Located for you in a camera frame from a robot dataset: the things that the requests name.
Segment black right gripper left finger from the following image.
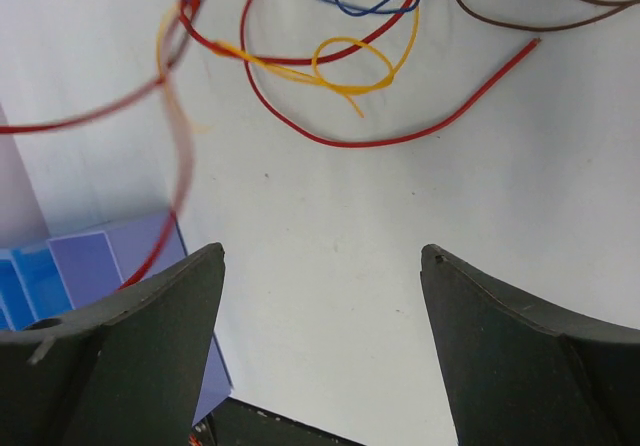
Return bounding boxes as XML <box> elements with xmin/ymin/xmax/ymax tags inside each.
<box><xmin>1</xmin><ymin>243</ymin><xmax>225</xmax><ymax>445</ymax></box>

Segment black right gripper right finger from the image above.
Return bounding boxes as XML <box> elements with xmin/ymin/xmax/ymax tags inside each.
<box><xmin>421</xmin><ymin>244</ymin><xmax>639</xmax><ymax>445</ymax></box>

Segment purple plastic bin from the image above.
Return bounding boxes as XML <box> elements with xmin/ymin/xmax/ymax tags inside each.
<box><xmin>38</xmin><ymin>211</ymin><xmax>231</xmax><ymax>426</ymax></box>

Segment blue plastic bin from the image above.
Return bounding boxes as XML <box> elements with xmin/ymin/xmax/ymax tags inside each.
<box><xmin>1</xmin><ymin>242</ymin><xmax>72</xmax><ymax>331</ymax></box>

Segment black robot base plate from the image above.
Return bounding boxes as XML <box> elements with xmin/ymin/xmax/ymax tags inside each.
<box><xmin>187</xmin><ymin>398</ymin><xmax>358</xmax><ymax>446</ymax></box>

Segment yellow thin cable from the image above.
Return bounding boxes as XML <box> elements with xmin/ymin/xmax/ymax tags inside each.
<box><xmin>144</xmin><ymin>0</ymin><xmax>422</xmax><ymax>212</ymax></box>

